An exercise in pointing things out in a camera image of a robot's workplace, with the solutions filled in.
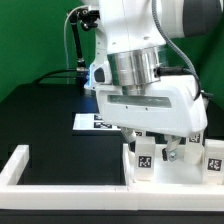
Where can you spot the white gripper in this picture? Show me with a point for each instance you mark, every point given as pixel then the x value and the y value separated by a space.
pixel 168 107

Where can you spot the white square table top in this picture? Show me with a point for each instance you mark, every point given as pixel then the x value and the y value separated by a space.
pixel 165 172

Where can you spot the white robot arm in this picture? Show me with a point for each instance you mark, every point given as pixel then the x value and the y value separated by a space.
pixel 143 81

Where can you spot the white marker sheet with tags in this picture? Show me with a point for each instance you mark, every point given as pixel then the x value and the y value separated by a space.
pixel 92 121

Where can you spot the white U-shaped fence frame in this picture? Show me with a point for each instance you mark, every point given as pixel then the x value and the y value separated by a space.
pixel 140 196

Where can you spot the black camera on stand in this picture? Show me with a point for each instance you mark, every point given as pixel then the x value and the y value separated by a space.
pixel 87 18

